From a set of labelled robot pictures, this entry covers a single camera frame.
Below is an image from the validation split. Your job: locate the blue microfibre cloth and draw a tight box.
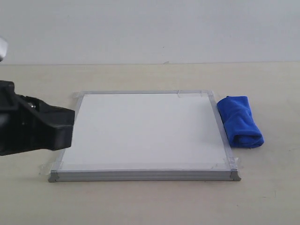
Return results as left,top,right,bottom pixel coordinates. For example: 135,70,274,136
217,96,264,149

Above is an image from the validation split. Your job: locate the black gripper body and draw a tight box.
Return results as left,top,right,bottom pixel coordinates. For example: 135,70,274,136
0,81,26,156

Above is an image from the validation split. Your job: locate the white board with aluminium frame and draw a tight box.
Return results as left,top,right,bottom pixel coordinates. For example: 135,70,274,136
48,90,240,182

